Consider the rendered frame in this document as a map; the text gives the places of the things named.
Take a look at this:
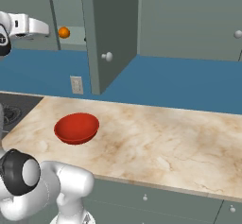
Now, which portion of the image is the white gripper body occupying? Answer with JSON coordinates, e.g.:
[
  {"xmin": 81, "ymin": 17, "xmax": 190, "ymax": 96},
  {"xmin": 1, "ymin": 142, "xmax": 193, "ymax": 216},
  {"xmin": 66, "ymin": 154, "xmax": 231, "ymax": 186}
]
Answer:
[{"xmin": 27, "ymin": 17, "xmax": 51, "ymax": 37}]

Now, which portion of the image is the orange tangerine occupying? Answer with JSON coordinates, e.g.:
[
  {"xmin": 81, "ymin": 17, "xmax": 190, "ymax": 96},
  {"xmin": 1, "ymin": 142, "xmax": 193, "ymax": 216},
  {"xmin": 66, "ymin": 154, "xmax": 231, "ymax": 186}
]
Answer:
[{"xmin": 58, "ymin": 26, "xmax": 71, "ymax": 40}]

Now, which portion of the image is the grey-green open cabinet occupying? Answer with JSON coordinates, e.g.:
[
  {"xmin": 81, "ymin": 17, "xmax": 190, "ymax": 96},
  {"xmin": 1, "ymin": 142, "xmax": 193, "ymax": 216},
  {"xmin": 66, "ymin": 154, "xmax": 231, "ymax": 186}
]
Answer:
[{"xmin": 49, "ymin": 0, "xmax": 88, "ymax": 52}]

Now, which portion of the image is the grey-green cabinet door with knob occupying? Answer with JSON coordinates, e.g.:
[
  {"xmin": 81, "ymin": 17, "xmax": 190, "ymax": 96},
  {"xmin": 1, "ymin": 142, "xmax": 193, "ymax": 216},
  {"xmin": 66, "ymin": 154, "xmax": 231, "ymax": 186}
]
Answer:
[{"xmin": 79, "ymin": 0, "xmax": 140, "ymax": 95}]

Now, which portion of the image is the red bowl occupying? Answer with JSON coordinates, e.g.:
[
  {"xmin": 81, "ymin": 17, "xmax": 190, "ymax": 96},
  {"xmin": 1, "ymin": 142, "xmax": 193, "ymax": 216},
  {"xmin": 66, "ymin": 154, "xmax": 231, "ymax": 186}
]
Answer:
[{"xmin": 53, "ymin": 112, "xmax": 100, "ymax": 146}]

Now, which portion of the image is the wide grey-green cabinet door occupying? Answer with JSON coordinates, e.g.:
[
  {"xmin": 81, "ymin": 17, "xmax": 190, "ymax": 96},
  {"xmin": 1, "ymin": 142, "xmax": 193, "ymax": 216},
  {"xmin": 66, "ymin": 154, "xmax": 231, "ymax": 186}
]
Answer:
[{"xmin": 136, "ymin": 0, "xmax": 242, "ymax": 62}]

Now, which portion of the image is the black hob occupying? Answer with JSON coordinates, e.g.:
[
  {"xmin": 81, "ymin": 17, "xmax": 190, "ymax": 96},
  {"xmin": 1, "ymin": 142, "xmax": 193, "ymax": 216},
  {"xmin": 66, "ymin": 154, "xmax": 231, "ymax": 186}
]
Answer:
[{"xmin": 0, "ymin": 92, "xmax": 44, "ymax": 141}]

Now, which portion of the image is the grey-green drawer front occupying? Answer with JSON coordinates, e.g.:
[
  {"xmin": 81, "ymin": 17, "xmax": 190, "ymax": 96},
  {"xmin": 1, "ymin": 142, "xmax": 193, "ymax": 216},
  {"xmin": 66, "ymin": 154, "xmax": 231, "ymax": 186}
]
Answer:
[{"xmin": 82, "ymin": 178, "xmax": 225, "ymax": 224}]

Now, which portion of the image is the grey-green base cupboard door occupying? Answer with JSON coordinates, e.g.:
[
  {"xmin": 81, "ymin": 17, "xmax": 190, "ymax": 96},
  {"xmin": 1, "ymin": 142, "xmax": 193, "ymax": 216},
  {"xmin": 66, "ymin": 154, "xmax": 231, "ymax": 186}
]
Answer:
[{"xmin": 214, "ymin": 199, "xmax": 242, "ymax": 224}]

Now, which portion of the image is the white wall socket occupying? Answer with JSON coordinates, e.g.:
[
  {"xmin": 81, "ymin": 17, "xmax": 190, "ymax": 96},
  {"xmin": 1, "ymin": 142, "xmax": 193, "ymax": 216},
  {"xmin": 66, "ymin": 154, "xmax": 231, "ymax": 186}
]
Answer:
[{"xmin": 69, "ymin": 75, "xmax": 85, "ymax": 95}]

